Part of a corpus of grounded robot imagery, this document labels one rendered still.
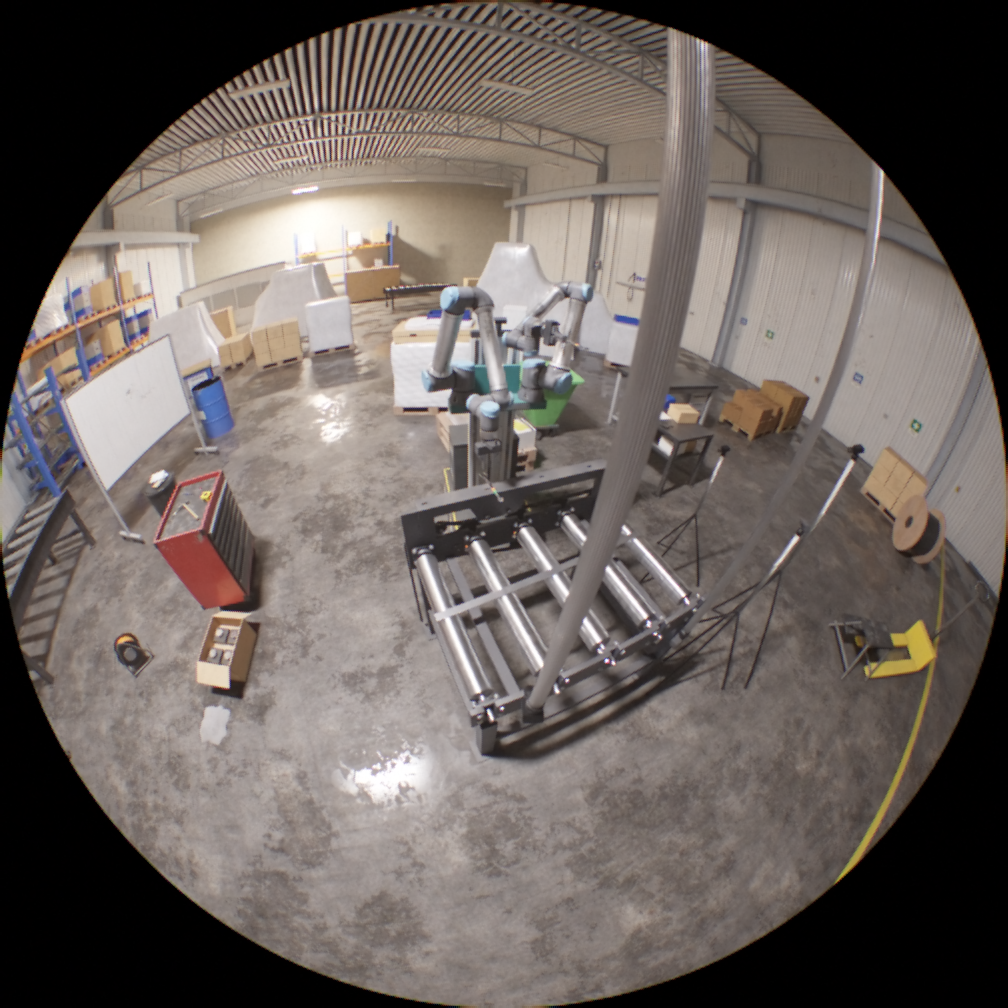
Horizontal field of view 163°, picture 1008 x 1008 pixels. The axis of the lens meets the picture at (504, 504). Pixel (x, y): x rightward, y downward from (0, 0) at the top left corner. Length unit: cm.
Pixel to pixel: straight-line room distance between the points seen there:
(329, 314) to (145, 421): 561
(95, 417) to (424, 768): 467
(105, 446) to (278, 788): 394
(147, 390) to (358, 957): 567
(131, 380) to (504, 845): 563
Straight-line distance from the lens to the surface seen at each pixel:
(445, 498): 178
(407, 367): 505
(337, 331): 947
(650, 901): 260
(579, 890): 243
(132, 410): 517
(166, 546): 285
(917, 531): 699
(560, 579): 179
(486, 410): 164
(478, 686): 147
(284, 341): 941
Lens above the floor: 230
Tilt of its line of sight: 40 degrees down
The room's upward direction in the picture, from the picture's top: 4 degrees clockwise
